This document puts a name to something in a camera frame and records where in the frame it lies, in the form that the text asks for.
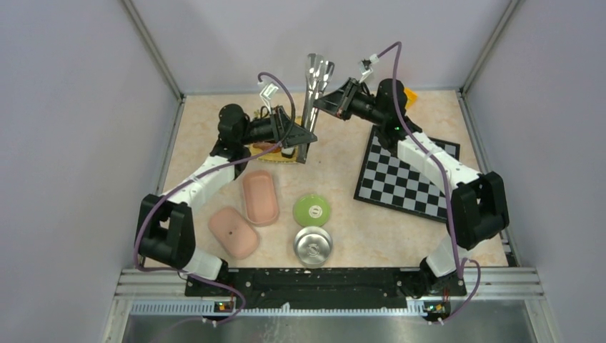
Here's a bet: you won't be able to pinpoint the round steel container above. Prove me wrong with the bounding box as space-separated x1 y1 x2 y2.
293 227 333 269

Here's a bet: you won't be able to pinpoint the pink lunch box lid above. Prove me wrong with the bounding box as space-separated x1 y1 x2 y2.
208 207 260 259

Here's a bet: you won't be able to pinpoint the aluminium frame rail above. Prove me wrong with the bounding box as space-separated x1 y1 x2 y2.
103 267 562 342

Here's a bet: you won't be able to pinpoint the pink lunch box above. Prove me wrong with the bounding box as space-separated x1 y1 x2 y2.
242 170 279 227

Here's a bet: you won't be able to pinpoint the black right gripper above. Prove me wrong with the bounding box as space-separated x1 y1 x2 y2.
312 79 386 126

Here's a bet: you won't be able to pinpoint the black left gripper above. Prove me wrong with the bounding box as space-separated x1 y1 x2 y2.
239 106 317 149

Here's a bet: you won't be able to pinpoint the green round lid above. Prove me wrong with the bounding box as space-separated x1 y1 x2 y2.
292 194 332 227

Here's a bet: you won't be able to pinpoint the checkerboard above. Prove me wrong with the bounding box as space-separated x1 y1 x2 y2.
354 128 447 223

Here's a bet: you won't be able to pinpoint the silver metal tongs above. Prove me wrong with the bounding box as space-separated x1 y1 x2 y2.
298 53 336 165

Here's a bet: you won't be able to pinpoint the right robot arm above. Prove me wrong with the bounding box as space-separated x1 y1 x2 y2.
314 78 510 294

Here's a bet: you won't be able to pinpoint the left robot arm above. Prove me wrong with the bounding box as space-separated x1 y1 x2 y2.
134 104 317 296

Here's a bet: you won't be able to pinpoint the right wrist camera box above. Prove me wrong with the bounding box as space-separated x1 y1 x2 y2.
359 59 373 83

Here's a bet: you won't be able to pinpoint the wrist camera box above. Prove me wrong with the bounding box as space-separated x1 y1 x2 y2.
359 59 373 83
257 81 280 101

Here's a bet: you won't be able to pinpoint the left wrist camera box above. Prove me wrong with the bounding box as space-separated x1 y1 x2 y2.
257 81 280 101

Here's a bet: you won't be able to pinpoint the yellow toy block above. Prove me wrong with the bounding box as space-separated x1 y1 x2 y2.
403 87 418 111

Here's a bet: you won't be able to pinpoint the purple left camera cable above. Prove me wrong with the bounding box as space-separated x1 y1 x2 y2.
133 71 297 327

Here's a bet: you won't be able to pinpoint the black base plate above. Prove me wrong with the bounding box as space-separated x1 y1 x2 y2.
184 267 467 309

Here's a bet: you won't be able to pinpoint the bamboo mat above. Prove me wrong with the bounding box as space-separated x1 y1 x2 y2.
249 109 307 165

